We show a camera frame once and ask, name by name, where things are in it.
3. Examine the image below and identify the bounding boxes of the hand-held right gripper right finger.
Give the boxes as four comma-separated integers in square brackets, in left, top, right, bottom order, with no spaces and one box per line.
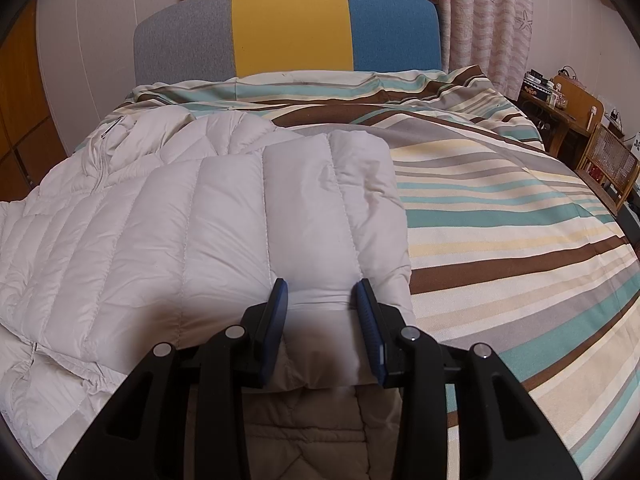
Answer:
[354,278,584,480]

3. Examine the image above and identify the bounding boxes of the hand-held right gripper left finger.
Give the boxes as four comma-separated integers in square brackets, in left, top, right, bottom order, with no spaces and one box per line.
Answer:
[57,278,289,480]

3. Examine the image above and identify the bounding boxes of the white quilted down jacket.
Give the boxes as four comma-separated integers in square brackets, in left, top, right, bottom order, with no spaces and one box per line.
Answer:
[0,111,416,448]

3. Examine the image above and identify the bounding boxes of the striped bed cover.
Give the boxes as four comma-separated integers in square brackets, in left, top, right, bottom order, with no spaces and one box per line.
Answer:
[70,65,640,480]

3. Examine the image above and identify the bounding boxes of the wooden table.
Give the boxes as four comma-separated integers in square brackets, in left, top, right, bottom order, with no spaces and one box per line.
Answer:
[517,72,593,158]

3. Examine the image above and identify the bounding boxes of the grey yellow blue headboard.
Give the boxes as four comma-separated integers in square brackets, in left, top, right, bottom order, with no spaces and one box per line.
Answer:
[133,0,444,87]

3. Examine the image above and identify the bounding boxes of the wicker wooden chair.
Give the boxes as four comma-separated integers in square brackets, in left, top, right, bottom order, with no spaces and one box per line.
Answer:
[575,124,640,213]

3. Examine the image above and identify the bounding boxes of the bottles and boxes on table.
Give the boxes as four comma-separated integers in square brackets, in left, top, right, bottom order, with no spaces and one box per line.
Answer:
[522,67,571,110]

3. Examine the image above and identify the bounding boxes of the wooden board with white clip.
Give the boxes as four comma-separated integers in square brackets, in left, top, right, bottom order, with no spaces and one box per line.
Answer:
[550,75,603,136]

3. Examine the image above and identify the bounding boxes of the patterned pink white curtain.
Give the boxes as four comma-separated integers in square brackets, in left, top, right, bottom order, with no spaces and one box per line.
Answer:
[181,0,535,103]

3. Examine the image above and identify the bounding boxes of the wooden wardrobe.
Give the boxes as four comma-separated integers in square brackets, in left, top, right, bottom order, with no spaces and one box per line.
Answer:
[0,0,68,201]

